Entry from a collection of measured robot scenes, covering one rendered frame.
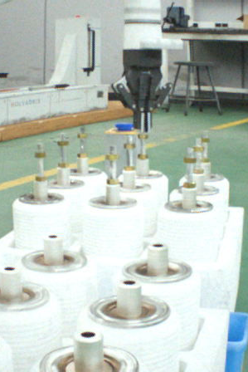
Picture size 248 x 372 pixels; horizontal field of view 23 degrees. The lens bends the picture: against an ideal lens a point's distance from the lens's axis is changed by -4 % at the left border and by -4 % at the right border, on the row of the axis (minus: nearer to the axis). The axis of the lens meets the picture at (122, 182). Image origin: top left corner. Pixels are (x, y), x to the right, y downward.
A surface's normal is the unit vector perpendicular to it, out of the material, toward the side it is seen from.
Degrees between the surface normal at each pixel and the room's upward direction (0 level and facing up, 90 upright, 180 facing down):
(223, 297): 90
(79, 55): 90
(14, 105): 90
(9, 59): 90
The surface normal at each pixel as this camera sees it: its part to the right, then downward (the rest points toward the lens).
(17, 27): -0.49, 0.17
